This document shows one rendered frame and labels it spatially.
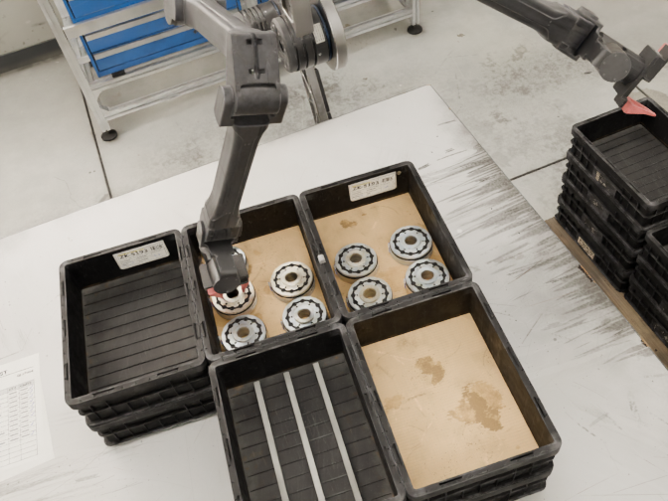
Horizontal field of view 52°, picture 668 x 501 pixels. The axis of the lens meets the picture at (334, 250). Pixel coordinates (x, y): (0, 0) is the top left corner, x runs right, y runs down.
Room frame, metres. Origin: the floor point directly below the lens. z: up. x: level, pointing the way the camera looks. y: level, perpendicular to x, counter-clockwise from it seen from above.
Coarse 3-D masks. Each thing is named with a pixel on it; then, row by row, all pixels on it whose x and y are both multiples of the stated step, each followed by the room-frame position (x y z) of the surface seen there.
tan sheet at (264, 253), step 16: (256, 240) 1.16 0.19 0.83; (272, 240) 1.15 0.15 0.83; (288, 240) 1.14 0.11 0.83; (256, 256) 1.10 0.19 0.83; (272, 256) 1.09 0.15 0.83; (288, 256) 1.08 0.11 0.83; (304, 256) 1.07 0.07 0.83; (256, 272) 1.05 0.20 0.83; (272, 272) 1.04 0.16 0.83; (256, 288) 1.00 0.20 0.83; (320, 288) 0.97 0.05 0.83; (256, 304) 0.96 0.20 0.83; (272, 304) 0.95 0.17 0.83; (224, 320) 0.93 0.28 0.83; (272, 320) 0.90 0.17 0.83
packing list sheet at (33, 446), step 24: (24, 360) 1.01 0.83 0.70; (0, 384) 0.95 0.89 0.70; (24, 384) 0.94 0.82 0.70; (0, 408) 0.88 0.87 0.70; (24, 408) 0.87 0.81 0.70; (0, 432) 0.82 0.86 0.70; (24, 432) 0.80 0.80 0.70; (48, 432) 0.79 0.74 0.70; (0, 456) 0.75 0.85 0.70; (24, 456) 0.74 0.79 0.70; (48, 456) 0.73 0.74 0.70; (0, 480) 0.70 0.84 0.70
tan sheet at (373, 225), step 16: (368, 208) 1.20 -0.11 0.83; (384, 208) 1.19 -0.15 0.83; (400, 208) 1.18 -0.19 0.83; (416, 208) 1.17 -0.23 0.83; (320, 224) 1.17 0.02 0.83; (336, 224) 1.16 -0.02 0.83; (352, 224) 1.15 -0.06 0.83; (368, 224) 1.14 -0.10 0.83; (384, 224) 1.13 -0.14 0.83; (400, 224) 1.12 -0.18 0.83; (416, 224) 1.11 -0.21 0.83; (336, 240) 1.11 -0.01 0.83; (352, 240) 1.10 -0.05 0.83; (368, 240) 1.09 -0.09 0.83; (384, 240) 1.08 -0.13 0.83; (384, 256) 1.03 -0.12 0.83; (432, 256) 1.00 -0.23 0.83; (384, 272) 0.98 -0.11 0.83; (400, 272) 0.97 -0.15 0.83; (400, 288) 0.93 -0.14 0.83
